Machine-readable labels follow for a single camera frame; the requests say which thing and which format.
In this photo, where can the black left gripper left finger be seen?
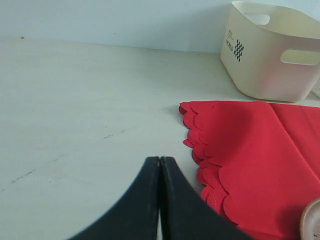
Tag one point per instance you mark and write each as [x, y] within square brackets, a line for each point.
[135, 215]

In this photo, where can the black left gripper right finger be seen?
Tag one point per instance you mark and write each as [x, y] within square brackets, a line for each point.
[184, 215]

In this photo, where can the red scalloped cloth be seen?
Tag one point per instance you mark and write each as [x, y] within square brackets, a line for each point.
[259, 162]

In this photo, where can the brown wooden plate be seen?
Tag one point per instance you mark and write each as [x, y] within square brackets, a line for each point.
[309, 226]

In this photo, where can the white perforated plastic basket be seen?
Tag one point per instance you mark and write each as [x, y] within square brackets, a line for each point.
[316, 89]

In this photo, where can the cream plastic storage bin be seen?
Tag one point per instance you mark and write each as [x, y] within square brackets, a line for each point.
[271, 52]

